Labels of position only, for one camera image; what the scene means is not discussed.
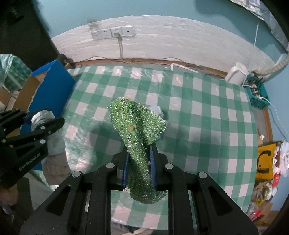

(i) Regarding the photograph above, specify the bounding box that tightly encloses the white grey patterned cloth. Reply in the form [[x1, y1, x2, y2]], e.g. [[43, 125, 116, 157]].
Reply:
[[31, 110, 65, 156]]

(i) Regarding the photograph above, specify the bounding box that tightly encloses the pink packaged cloth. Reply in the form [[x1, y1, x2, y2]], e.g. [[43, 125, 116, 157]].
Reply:
[[41, 152, 71, 185]]

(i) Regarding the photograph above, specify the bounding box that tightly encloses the green sparkly scouring cloth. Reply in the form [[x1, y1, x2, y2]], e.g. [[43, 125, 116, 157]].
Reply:
[[109, 97, 167, 204]]

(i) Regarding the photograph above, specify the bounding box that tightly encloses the person's left hand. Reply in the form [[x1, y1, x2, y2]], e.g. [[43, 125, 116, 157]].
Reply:
[[0, 184, 19, 206]]

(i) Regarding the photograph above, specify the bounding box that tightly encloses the blue cardboard box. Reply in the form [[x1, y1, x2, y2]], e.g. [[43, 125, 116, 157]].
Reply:
[[13, 60, 76, 137]]

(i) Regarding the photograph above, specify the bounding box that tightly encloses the green checkered covered chair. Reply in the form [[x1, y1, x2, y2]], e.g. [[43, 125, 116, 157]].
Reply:
[[1, 54, 31, 93]]

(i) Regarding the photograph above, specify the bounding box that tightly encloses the green checkered tablecloth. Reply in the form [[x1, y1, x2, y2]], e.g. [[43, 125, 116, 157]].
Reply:
[[61, 65, 259, 230]]

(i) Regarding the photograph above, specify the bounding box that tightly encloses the black cylinder object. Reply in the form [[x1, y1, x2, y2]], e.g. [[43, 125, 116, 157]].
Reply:
[[57, 54, 67, 66]]

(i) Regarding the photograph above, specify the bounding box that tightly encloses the yellow black bag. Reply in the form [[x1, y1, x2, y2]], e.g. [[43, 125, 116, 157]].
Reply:
[[256, 142, 277, 180]]

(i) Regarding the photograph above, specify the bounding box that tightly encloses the grey rolled sock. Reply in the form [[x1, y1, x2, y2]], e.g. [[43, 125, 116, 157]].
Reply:
[[149, 105, 164, 118]]

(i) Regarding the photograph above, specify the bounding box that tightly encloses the teal plastic basket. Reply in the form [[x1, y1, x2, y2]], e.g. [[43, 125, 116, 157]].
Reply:
[[242, 75, 270, 110]]

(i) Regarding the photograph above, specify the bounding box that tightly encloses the white electric kettle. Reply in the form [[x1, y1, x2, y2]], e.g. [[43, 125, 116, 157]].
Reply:
[[224, 62, 248, 86]]

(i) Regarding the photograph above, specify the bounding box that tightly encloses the silver foil curtain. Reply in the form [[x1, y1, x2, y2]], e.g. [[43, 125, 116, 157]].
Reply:
[[231, 0, 288, 51]]

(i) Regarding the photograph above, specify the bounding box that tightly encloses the grey plug cable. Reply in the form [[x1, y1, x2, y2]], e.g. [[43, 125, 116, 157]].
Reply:
[[114, 32, 136, 64]]

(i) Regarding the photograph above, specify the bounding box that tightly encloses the white wall socket strip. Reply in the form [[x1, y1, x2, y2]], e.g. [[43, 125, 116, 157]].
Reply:
[[91, 25, 135, 40]]

